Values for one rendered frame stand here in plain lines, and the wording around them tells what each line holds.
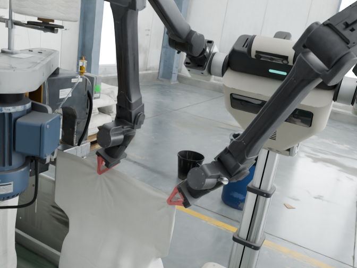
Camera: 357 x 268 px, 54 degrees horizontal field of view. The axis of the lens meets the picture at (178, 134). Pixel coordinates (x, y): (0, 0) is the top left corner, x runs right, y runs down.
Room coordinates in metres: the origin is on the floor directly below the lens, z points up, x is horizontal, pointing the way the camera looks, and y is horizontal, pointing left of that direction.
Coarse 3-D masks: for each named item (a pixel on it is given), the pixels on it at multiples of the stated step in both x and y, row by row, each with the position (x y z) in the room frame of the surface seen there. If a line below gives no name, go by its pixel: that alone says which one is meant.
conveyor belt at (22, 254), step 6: (18, 246) 1.50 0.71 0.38; (18, 252) 1.45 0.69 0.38; (24, 252) 1.46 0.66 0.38; (30, 252) 1.47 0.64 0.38; (18, 258) 1.41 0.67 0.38; (24, 258) 1.42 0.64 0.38; (30, 258) 1.42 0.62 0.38; (36, 258) 1.43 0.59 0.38; (42, 258) 1.44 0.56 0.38; (18, 264) 1.37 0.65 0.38; (24, 264) 1.38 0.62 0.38; (30, 264) 1.38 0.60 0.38; (36, 264) 1.39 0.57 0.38; (42, 264) 1.40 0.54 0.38; (48, 264) 1.40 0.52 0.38
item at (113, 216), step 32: (64, 160) 1.14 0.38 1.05; (64, 192) 1.14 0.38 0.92; (96, 192) 1.09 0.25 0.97; (128, 192) 1.02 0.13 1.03; (160, 192) 0.96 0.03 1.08; (96, 224) 1.07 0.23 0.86; (128, 224) 1.01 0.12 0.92; (160, 224) 0.95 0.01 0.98; (64, 256) 1.05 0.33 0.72; (96, 256) 0.98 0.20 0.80; (128, 256) 0.96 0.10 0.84; (160, 256) 0.95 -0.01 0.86
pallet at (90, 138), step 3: (99, 129) 4.27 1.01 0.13; (135, 129) 4.73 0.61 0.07; (93, 135) 3.99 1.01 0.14; (96, 135) 4.01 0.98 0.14; (90, 138) 3.87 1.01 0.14; (93, 138) 3.89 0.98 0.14; (96, 138) 3.92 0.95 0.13; (60, 141) 3.84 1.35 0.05; (90, 141) 3.82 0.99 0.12; (93, 144) 4.02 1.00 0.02; (96, 144) 4.02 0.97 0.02; (90, 147) 3.89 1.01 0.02; (93, 147) 3.91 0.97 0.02; (96, 147) 3.94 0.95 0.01; (90, 150) 3.83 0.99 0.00
